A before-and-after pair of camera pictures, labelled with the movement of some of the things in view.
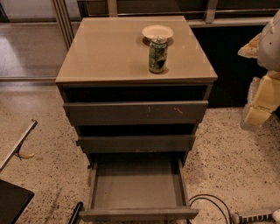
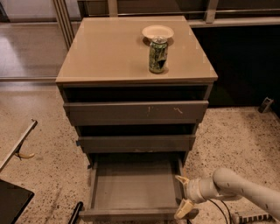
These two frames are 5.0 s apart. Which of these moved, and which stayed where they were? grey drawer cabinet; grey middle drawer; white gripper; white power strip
Moved: white gripper
Stayed: grey middle drawer; grey drawer cabinet; white power strip
